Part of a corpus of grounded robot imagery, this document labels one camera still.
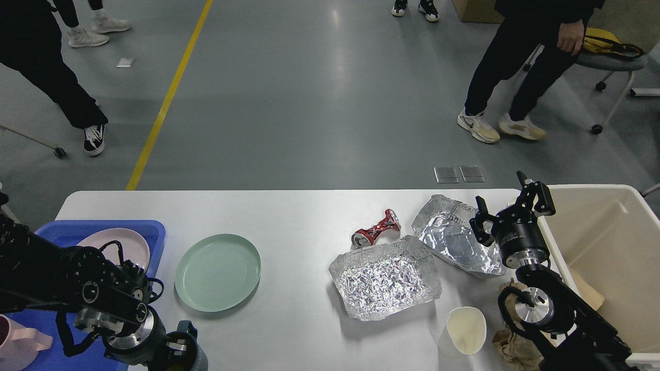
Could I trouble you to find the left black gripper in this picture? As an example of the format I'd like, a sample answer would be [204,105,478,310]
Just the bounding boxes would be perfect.
[102,306,196,368]

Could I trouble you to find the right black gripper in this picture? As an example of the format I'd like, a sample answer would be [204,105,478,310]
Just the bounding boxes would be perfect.
[469,171,556,268]

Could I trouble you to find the dark teal mug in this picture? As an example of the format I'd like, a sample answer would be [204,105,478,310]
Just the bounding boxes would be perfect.
[175,320,208,370]

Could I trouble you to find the green plate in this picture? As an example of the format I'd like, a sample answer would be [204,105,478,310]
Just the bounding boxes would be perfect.
[174,234,261,313]

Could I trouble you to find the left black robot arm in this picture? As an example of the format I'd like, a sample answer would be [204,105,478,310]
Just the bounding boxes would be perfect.
[1,214,208,370]

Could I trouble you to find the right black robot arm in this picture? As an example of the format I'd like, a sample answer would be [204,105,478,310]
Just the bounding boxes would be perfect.
[469,171,634,370]

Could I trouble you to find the right floor plate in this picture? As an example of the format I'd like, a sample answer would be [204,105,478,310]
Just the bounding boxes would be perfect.
[459,166,486,182]

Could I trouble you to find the floor plate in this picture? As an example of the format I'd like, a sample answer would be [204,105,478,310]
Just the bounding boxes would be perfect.
[459,166,486,182]
[433,166,459,184]

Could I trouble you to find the rear foil tray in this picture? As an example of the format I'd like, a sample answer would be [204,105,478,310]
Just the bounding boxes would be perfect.
[411,194,507,279]

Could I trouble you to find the foil tray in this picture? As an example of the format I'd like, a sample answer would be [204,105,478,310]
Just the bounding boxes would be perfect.
[328,235,442,322]
[411,194,507,279]

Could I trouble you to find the left floor plate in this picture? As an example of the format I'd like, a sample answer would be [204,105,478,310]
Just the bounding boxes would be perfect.
[433,166,459,184]

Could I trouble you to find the blue plastic tray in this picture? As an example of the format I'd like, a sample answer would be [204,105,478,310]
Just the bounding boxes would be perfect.
[7,220,166,370]

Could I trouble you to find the beige plastic bin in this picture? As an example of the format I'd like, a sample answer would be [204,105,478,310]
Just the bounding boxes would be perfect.
[542,184,659,370]

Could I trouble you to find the pink plate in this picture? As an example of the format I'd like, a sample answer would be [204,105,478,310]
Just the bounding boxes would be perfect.
[77,228,151,269]

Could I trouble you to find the white paper cup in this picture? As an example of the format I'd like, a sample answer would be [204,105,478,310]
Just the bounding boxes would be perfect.
[438,306,487,358]

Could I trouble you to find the crumpled brown paper bag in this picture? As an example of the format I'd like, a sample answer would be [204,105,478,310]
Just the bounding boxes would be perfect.
[492,278,543,370]

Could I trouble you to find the crushed red can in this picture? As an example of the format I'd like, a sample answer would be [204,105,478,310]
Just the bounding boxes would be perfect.
[350,209,402,249]

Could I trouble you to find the front foil tray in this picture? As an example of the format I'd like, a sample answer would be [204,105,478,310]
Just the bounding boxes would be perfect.
[328,235,442,322]

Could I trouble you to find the pink mug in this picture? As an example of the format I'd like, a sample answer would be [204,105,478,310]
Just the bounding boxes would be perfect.
[1,314,53,370]

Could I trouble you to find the grey chair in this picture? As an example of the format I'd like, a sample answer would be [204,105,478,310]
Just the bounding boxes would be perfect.
[523,44,649,135]

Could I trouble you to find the person with beige sneakers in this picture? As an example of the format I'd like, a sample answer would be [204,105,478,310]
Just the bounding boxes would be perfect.
[457,1,604,144]

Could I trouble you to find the yellow bag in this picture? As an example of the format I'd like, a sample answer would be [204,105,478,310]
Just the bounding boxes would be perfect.
[583,27,646,61]

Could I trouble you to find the cardboard box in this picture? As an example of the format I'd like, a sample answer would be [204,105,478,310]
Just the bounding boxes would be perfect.
[452,0,504,24]

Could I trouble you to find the lower left caster leg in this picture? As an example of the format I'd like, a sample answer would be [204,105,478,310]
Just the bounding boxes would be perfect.
[1,192,21,224]

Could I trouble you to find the chair leg with caster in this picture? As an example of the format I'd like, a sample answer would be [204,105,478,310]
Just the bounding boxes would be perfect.
[1,124,68,158]

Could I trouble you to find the person in black trousers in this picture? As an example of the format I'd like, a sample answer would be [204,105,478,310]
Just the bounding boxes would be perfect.
[390,0,440,23]

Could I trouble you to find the person with white shoes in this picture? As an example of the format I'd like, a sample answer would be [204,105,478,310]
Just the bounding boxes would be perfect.
[52,1,131,48]

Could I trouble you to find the person with black sneakers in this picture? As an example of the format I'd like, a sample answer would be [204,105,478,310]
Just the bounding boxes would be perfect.
[1,1,108,157]

